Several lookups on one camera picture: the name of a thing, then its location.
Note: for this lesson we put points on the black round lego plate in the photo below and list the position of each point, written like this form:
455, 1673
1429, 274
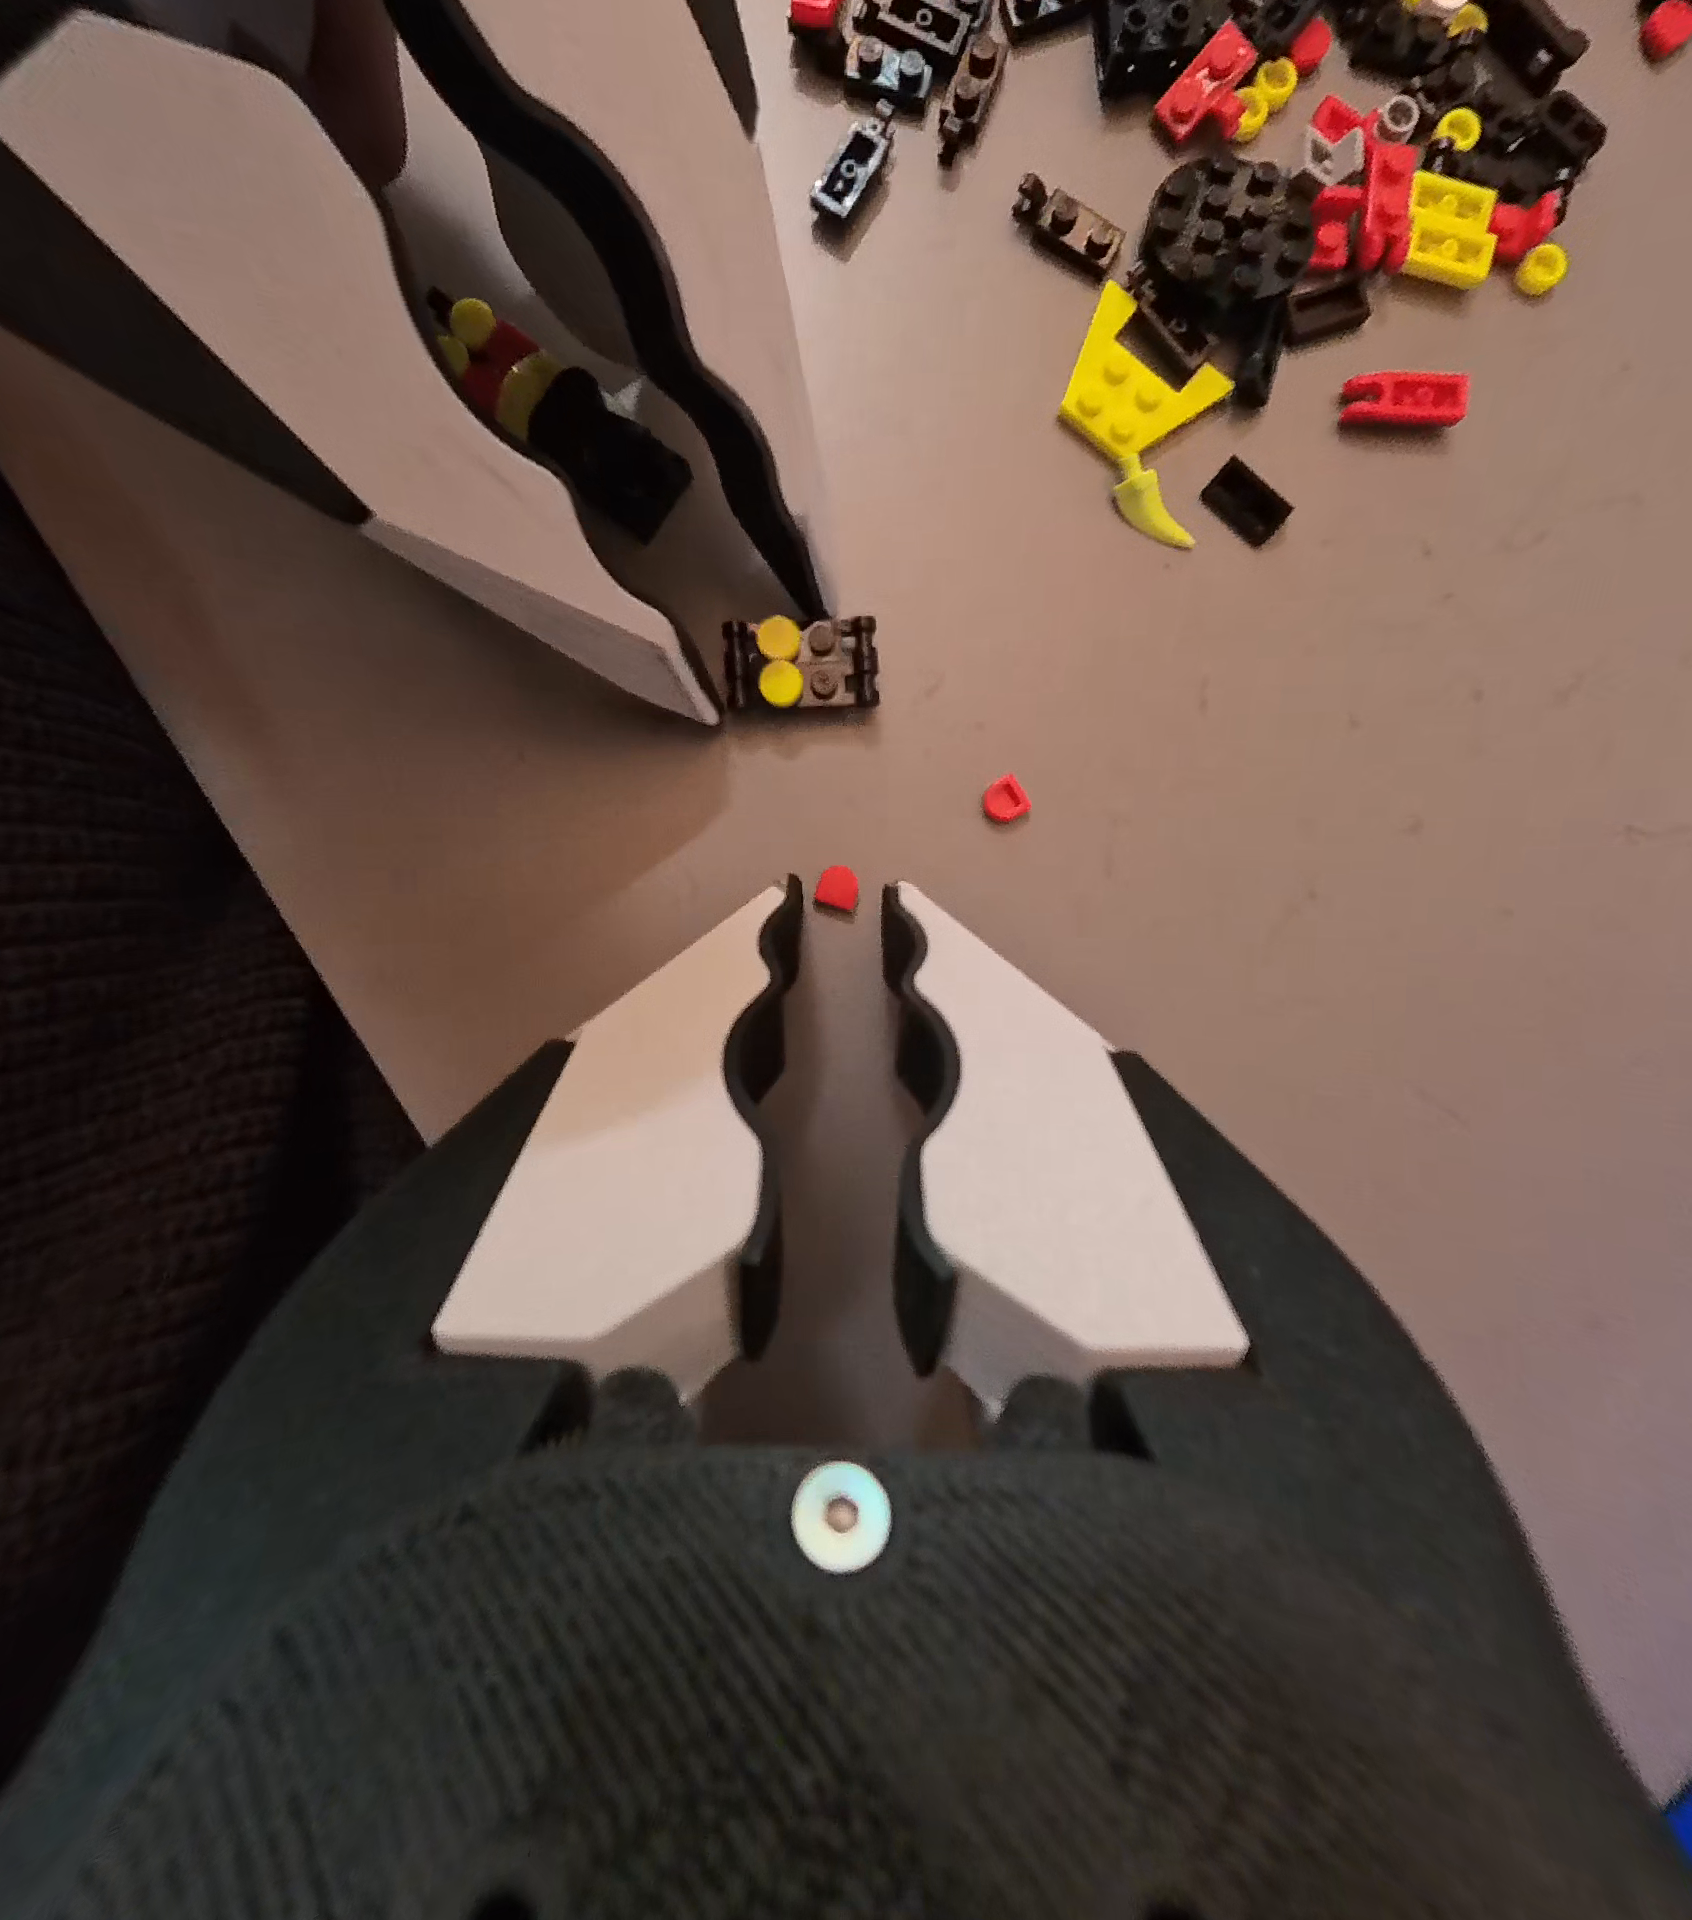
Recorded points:
1229, 224

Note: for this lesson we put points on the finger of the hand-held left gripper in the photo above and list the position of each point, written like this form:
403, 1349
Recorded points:
217, 224
704, 195

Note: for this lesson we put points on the yellow wedge lego plate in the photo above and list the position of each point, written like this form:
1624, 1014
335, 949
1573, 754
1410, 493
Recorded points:
1131, 390

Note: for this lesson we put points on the small red lego tile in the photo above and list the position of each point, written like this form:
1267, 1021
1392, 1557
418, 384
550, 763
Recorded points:
1004, 800
837, 889

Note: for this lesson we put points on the small black lego slope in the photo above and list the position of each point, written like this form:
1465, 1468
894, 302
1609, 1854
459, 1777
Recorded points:
1246, 500

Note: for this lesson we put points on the red lego clip plate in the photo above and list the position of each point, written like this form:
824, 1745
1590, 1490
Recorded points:
1405, 401

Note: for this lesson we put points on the black lego clip assembly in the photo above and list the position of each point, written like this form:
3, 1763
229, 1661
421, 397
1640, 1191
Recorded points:
847, 660

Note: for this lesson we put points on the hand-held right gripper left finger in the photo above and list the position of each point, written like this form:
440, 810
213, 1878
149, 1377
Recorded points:
607, 1201

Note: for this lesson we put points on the lime lego claw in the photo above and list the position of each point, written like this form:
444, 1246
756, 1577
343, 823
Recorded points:
1154, 511

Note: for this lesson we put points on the red yellow black lego stack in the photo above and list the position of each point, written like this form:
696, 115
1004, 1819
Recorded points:
607, 450

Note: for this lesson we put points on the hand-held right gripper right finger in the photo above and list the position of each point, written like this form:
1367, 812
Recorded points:
1070, 1201

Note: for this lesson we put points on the pile of lego pieces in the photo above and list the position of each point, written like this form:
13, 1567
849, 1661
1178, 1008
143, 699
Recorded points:
1446, 233

